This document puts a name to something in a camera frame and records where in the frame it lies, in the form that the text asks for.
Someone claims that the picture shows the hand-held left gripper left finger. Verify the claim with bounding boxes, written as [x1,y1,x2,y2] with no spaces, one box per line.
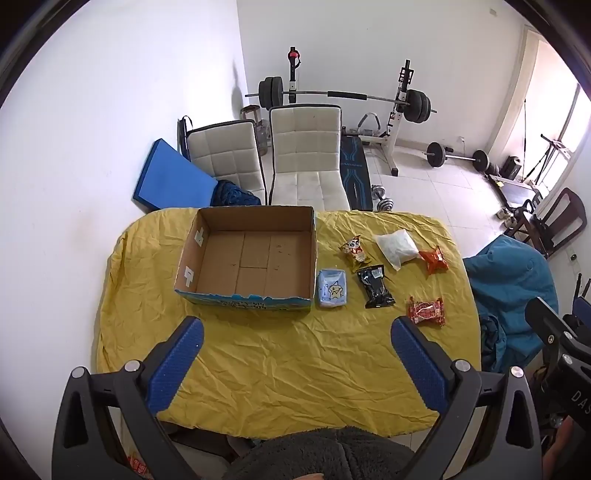
[52,316,206,480]

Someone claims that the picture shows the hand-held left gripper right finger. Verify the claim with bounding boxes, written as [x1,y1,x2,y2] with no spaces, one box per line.
[390,316,543,480]

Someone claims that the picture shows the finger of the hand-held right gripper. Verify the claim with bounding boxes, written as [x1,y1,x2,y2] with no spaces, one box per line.
[525,296,578,344]

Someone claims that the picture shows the red snack packet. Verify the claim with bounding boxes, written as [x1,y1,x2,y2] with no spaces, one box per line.
[407,296,446,328]

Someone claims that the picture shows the black packet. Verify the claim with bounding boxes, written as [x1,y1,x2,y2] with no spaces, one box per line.
[356,264,396,309]

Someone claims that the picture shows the orange snack packet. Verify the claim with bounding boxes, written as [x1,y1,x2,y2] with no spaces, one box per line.
[418,246,450,276]

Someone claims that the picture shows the white zip bag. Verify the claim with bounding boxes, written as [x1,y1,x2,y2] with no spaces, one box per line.
[372,229,422,271]

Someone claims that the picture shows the blue tissue pack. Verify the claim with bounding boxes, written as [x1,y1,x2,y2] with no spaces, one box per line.
[316,268,348,309]

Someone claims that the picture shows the cardboard box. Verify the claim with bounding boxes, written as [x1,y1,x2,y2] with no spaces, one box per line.
[174,205,318,315]

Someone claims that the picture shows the cartoon print snack packet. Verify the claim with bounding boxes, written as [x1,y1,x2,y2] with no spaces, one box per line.
[339,235,372,272]

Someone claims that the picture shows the person's right forearm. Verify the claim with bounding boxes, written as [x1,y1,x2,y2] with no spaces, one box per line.
[542,418,575,468]

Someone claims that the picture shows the teal cloth on chair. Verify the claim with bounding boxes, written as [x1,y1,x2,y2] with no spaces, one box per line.
[463,234,559,374]

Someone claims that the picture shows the dark wooden chair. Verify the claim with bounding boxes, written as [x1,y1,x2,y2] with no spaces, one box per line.
[503,187,588,259]

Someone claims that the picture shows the yellow tablecloth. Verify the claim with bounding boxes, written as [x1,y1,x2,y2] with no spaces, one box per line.
[95,208,483,439]

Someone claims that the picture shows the red packet under table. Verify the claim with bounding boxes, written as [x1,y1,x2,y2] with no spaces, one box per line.
[127,455,154,480]

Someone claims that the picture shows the person's dark fleece clothing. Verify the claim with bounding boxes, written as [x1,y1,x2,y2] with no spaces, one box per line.
[222,427,416,480]

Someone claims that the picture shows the chrome dumbbell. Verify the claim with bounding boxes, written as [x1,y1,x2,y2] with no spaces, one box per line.
[370,185,397,212]

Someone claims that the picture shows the dark blue cloth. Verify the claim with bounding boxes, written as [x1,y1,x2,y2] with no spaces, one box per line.
[210,180,262,207]

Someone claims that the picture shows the blue foam mat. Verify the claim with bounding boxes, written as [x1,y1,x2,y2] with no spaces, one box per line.
[133,138,219,214]

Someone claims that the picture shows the short barbell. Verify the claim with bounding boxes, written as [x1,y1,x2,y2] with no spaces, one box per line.
[422,142,490,174]

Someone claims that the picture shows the black weight bench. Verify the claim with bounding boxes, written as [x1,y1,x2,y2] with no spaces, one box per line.
[339,134,374,212]

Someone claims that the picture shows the small white padded chair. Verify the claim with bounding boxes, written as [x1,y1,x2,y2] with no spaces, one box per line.
[185,120,267,206]

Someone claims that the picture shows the black bag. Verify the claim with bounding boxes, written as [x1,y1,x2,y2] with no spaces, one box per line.
[177,115,192,160]

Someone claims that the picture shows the large white padded chair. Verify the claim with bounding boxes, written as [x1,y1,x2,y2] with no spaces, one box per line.
[268,105,352,212]

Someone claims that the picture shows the loaded barbell on rack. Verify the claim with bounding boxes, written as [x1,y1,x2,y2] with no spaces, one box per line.
[245,76,438,126]

